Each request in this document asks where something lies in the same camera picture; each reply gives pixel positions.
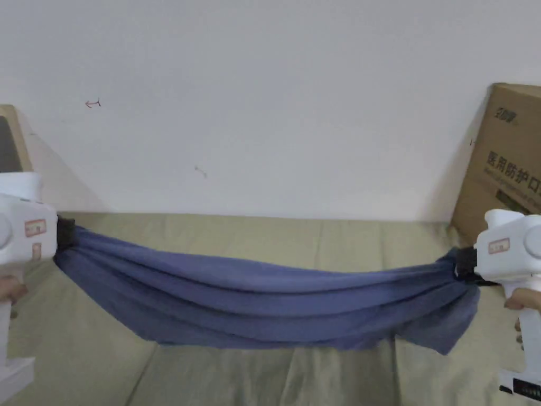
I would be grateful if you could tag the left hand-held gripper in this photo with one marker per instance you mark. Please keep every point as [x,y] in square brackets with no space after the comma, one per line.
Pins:
[21,237]

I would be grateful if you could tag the brown cardboard carton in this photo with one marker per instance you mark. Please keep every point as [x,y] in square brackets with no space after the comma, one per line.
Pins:
[503,169]

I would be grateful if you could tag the bed with beige sheet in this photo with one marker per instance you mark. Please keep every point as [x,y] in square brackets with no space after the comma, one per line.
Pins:
[253,376]

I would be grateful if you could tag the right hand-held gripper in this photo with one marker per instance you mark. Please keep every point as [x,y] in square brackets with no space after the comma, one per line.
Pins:
[513,243]

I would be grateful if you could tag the beige framed dark panel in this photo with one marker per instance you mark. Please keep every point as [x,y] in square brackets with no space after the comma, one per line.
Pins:
[12,144]

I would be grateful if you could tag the dark blue shirt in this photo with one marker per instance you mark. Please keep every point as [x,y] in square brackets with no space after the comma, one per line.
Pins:
[262,296]

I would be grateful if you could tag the person's right hand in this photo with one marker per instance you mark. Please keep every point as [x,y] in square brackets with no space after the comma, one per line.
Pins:
[522,301]

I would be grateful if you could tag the person's left hand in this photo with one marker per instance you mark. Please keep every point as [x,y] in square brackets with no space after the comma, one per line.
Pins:
[10,289]

